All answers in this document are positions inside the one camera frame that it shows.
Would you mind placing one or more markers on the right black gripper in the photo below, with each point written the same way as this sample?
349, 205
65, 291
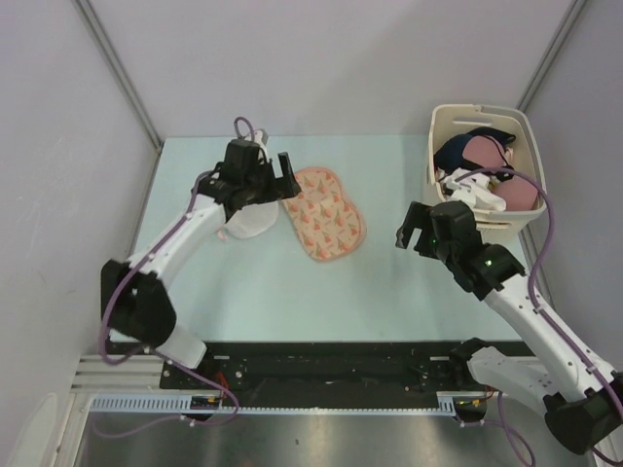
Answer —
418, 217

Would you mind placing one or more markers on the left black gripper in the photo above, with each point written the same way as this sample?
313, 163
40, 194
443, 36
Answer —
274, 189

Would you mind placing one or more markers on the floral orange bra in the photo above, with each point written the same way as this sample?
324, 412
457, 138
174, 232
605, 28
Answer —
327, 223

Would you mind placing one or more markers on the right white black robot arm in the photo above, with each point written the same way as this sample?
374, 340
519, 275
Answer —
578, 393

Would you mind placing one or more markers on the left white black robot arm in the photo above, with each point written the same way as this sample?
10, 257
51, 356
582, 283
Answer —
134, 293

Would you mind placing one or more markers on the cream plastic laundry basket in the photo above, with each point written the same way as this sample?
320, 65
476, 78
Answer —
519, 184

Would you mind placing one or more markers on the dark navy garment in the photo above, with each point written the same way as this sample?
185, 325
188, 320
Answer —
479, 147

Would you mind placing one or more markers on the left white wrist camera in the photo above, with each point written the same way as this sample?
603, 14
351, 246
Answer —
258, 136

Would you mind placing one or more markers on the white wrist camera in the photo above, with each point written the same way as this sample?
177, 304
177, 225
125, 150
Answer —
258, 136
471, 190

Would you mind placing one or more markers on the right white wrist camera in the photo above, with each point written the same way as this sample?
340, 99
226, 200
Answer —
471, 190

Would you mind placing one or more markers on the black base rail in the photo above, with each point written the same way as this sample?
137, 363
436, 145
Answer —
345, 374

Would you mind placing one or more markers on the white slotted cable duct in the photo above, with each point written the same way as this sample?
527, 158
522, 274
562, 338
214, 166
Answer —
442, 405

